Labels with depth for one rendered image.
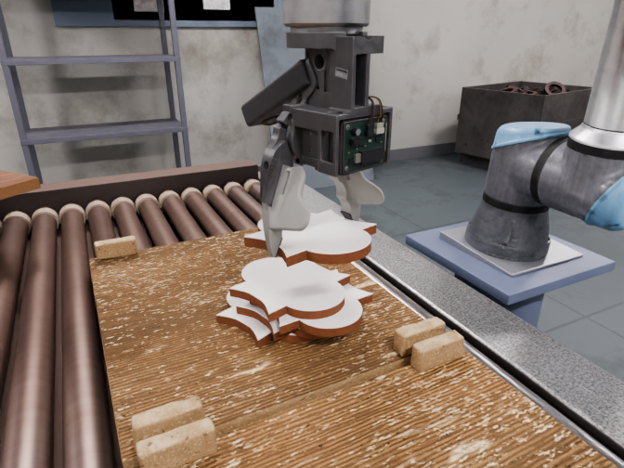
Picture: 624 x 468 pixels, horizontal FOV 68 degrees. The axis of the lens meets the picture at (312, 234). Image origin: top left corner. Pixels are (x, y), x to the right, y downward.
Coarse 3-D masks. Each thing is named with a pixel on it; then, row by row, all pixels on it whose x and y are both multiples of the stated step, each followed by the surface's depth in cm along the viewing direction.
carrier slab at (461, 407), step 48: (384, 384) 46; (432, 384) 46; (480, 384) 46; (240, 432) 40; (288, 432) 40; (336, 432) 40; (384, 432) 40; (432, 432) 40; (480, 432) 40; (528, 432) 40
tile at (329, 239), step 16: (320, 224) 52; (336, 224) 51; (352, 224) 51; (368, 224) 51; (256, 240) 49; (288, 240) 47; (304, 240) 47; (320, 240) 47; (336, 240) 47; (352, 240) 47; (368, 240) 47; (288, 256) 44; (304, 256) 45; (320, 256) 45; (336, 256) 44; (352, 256) 45
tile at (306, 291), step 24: (264, 264) 59; (312, 264) 59; (240, 288) 54; (264, 288) 54; (288, 288) 54; (312, 288) 54; (336, 288) 54; (288, 312) 50; (312, 312) 49; (336, 312) 51
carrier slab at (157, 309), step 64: (128, 256) 72; (192, 256) 72; (256, 256) 72; (128, 320) 56; (192, 320) 56; (384, 320) 56; (128, 384) 46; (192, 384) 46; (256, 384) 46; (320, 384) 46; (128, 448) 39
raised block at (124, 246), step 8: (104, 240) 71; (112, 240) 71; (120, 240) 71; (128, 240) 71; (96, 248) 69; (104, 248) 70; (112, 248) 70; (120, 248) 71; (128, 248) 71; (136, 248) 72; (104, 256) 70; (112, 256) 71; (120, 256) 71
